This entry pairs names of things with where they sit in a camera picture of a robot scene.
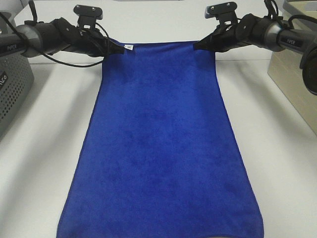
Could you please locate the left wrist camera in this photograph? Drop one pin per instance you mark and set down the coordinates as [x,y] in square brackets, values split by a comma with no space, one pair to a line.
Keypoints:
[87,16]

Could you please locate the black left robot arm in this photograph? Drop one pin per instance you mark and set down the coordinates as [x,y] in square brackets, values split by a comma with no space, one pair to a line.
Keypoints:
[43,38]

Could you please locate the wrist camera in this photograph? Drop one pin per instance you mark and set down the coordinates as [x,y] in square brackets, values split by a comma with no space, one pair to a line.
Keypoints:
[224,13]
[87,16]

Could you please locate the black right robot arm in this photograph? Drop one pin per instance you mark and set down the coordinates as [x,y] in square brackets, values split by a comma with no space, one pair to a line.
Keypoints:
[275,35]

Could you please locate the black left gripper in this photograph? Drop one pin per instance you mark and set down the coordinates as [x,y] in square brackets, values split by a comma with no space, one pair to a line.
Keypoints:
[75,40]

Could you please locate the beige plastic bin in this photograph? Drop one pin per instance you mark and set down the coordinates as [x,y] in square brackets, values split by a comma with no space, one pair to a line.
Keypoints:
[285,72]

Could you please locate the grey perforated laundry basket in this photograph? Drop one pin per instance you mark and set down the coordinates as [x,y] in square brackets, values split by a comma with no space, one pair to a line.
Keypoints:
[16,76]

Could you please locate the blue microfiber towel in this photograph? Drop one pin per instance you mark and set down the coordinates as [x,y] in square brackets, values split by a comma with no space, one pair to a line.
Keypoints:
[160,159]

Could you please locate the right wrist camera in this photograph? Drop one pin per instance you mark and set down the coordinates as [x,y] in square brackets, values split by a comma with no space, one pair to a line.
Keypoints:
[224,13]

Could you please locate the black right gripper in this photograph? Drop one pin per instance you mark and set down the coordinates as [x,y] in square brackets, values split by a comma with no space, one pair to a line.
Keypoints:
[229,33]

